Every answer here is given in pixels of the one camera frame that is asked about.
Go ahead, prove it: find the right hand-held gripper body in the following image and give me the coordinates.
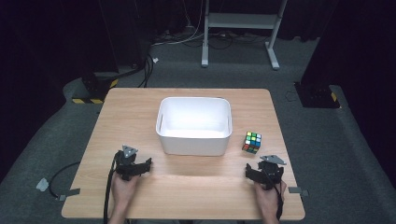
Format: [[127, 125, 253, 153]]
[[259, 154, 288, 190]]

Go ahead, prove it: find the white plastic storage box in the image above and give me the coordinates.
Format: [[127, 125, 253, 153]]
[[155, 96, 233, 157]]

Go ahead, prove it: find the black hanging cable pair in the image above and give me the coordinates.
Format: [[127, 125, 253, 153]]
[[137, 53, 155, 89]]

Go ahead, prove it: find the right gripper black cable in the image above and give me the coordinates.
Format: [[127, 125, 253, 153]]
[[264, 169, 286, 222]]

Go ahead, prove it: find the grey tape strip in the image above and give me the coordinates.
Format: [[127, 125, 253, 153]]
[[58, 188, 81, 202], [288, 186, 310, 197]]

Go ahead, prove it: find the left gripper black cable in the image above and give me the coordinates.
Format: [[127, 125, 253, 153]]
[[103, 151, 121, 224]]

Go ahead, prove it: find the crumpled grey tape piece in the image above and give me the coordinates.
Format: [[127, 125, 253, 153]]
[[35, 177, 50, 192]]

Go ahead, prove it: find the black striped stand base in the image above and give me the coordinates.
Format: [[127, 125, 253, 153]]
[[71, 70, 120, 105]]

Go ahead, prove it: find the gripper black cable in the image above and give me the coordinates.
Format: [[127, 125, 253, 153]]
[[264, 169, 286, 222], [103, 151, 121, 224]]

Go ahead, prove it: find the person's left hand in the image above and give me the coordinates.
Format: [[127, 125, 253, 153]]
[[110, 172, 140, 210]]

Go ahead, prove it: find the black floor cable bundle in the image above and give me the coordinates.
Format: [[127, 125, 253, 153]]
[[183, 31, 269, 50]]

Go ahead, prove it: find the person's right hand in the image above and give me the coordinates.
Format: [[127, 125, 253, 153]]
[[253, 180, 288, 217]]

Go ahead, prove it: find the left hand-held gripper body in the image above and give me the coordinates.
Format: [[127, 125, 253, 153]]
[[115, 144, 140, 182]]

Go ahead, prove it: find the black curtain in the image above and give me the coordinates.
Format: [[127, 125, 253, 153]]
[[0, 0, 120, 183], [300, 0, 396, 188]]

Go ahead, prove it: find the colourful puzzle cube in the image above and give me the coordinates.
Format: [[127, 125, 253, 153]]
[[242, 131, 262, 155]]

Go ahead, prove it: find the white metal stand frame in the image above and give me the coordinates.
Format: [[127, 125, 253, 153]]
[[201, 0, 288, 71]]

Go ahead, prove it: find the white floor cable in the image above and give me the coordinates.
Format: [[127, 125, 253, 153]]
[[151, 0, 207, 48]]

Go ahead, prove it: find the black floor cable loop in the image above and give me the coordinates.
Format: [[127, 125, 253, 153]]
[[48, 161, 81, 200]]

